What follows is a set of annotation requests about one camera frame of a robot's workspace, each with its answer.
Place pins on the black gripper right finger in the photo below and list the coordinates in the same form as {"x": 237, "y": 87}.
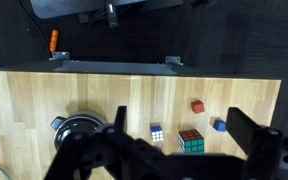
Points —
{"x": 240, "y": 126}

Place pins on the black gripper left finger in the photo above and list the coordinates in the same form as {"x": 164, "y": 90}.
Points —
{"x": 120, "y": 117}

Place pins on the orange block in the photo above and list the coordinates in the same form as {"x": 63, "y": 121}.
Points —
{"x": 197, "y": 106}

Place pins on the blue block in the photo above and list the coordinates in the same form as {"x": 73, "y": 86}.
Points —
{"x": 219, "y": 125}

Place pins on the small white blue puzzle cube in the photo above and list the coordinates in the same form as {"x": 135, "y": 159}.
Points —
{"x": 156, "y": 133}

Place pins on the black pot with lid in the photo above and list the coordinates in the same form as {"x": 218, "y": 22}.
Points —
{"x": 79, "y": 125}

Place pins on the wooden work table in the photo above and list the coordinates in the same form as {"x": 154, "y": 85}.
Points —
{"x": 117, "y": 67}

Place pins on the large Rubik's cube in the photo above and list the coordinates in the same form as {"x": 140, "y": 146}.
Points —
{"x": 191, "y": 141}

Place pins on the black perforated platform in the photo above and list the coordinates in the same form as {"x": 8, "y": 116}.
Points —
{"x": 67, "y": 8}

